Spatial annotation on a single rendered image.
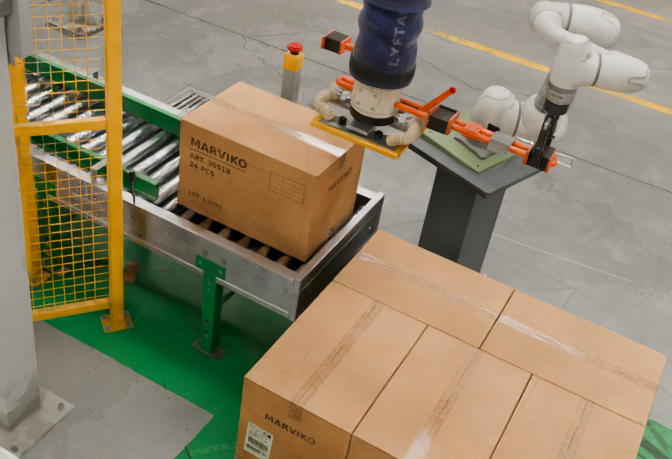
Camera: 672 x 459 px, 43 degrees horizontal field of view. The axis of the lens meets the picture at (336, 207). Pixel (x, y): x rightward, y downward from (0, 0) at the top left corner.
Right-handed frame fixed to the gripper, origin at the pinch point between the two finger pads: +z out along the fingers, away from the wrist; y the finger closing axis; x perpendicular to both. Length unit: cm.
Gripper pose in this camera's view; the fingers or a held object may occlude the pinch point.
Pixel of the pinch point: (540, 154)
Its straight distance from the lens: 286.5
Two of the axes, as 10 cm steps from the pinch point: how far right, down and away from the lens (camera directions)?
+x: 8.7, 3.8, -3.2
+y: -4.8, 4.6, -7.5
